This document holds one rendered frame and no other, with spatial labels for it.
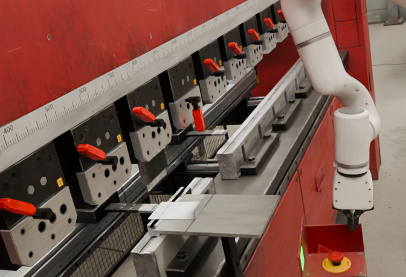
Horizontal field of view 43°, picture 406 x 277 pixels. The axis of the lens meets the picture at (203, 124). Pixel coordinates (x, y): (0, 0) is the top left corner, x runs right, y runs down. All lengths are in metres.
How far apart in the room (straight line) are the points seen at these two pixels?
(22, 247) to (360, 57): 2.67
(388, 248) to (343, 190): 1.51
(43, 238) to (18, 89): 0.25
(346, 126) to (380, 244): 1.66
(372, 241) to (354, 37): 1.19
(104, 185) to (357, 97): 0.69
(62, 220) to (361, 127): 0.74
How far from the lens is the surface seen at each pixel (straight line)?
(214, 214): 1.26
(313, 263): 1.43
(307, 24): 1.28
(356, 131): 1.31
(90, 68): 1.03
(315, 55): 1.29
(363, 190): 1.39
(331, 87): 1.29
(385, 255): 2.83
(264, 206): 1.26
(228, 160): 1.69
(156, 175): 1.27
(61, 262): 1.39
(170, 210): 1.32
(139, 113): 1.09
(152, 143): 1.19
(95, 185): 1.01
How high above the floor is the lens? 1.59
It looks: 18 degrees down
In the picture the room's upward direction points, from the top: 12 degrees counter-clockwise
